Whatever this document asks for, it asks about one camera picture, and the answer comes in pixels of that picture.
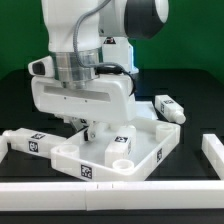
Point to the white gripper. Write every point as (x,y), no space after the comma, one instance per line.
(104,99)

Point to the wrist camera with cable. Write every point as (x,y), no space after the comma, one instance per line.
(85,46)

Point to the white desk top tray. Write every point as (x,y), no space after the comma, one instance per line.
(86,159)

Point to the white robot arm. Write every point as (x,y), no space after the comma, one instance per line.
(76,80)

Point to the white obstacle bar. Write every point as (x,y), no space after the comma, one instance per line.
(3,148)
(58,196)
(214,151)

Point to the white front obstacle bar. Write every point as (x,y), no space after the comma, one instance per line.
(58,196)

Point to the white sheet with tags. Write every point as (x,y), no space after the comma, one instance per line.
(145,109)

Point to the white right obstacle bar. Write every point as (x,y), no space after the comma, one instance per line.
(214,151)

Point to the white left obstacle bar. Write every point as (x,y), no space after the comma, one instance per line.
(3,148)

